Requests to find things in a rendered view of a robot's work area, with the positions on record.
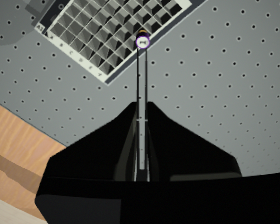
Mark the white grid rack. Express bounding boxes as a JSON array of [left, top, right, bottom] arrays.
[[43, 0, 192, 82]]

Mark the black rectangular plate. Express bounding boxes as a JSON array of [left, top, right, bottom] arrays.
[[34, 0, 208, 86]]

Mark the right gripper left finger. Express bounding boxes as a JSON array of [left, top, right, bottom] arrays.
[[42, 102, 137, 181]]

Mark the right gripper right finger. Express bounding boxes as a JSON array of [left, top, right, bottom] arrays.
[[147, 101, 243, 181]]

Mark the grey curved work surface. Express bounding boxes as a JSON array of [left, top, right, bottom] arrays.
[[0, 0, 280, 177]]

